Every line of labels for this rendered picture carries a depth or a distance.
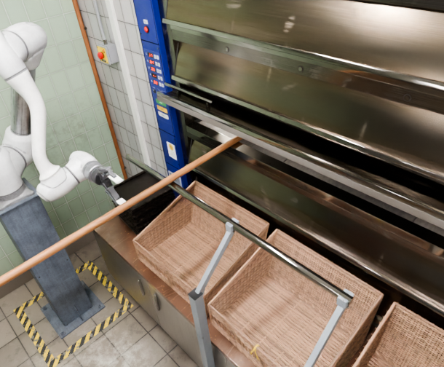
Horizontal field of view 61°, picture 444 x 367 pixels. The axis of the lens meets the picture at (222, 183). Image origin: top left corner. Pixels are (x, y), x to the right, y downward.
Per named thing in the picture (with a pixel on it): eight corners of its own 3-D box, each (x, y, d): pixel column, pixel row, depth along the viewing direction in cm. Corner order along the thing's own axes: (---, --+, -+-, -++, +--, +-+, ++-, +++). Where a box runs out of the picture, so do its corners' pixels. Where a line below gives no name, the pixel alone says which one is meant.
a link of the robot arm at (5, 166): (-18, 196, 186) (-40, 159, 173) (4, 173, 200) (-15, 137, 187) (11, 197, 183) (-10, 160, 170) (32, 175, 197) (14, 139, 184)
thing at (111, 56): (111, 57, 226) (106, 41, 220) (119, 61, 221) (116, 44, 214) (100, 61, 223) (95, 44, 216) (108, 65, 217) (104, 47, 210)
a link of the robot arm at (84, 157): (105, 170, 180) (83, 188, 175) (89, 159, 189) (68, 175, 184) (95, 154, 172) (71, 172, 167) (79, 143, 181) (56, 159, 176)
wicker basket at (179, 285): (200, 213, 235) (195, 178, 218) (271, 259, 202) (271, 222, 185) (136, 259, 210) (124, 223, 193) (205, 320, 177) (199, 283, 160)
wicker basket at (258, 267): (276, 263, 200) (276, 226, 183) (375, 331, 166) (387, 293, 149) (208, 323, 175) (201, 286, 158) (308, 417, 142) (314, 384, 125)
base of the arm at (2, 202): (-21, 200, 193) (-26, 191, 190) (22, 180, 205) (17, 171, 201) (-9, 216, 182) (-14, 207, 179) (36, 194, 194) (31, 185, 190)
